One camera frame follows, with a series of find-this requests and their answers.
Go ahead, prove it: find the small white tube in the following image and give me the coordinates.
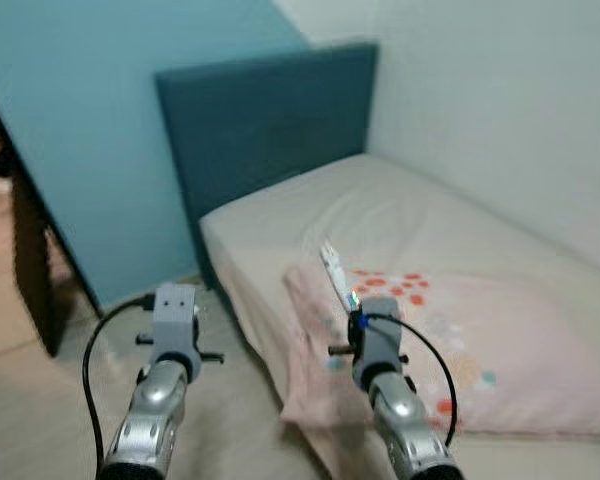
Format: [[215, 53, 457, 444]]
[[318, 240, 359, 311]]

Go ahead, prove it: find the pink dotted pillow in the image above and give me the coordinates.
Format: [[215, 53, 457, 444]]
[[280, 262, 600, 441]]

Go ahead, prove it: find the beige sheeted mattress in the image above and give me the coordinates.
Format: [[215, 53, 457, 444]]
[[198, 152, 600, 480]]

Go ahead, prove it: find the teal upholstered headboard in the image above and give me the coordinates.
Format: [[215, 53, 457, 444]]
[[155, 42, 379, 291]]

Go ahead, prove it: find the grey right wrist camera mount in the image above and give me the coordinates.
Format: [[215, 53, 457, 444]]
[[358, 296, 403, 386]]

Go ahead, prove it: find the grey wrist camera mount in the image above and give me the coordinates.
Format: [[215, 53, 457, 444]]
[[152, 283, 201, 361], [358, 296, 403, 386]]

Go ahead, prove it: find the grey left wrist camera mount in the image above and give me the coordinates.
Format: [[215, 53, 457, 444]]
[[152, 283, 201, 361]]

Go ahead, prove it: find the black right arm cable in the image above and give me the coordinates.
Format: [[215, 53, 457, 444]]
[[358, 312, 459, 446]]

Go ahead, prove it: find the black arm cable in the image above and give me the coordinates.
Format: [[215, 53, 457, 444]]
[[80, 293, 159, 471], [358, 312, 459, 446]]

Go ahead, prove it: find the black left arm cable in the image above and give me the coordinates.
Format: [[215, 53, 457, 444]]
[[80, 293, 159, 471]]

